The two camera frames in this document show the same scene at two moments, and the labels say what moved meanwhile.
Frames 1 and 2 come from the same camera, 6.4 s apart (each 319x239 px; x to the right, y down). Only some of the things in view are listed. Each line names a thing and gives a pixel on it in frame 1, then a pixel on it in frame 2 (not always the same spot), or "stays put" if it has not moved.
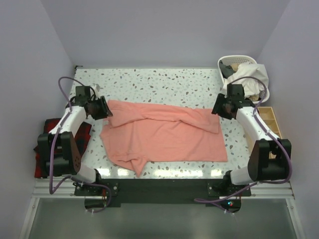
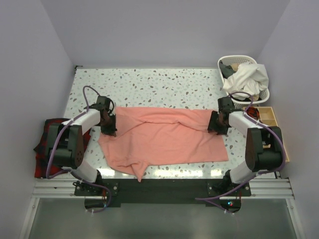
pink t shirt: (134, 134) stays put
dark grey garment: (226, 70) stays put
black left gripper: (104, 111) → (110, 131)
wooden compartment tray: (267, 114) stays put
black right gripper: (217, 109) → (220, 131)
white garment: (253, 77) stays put
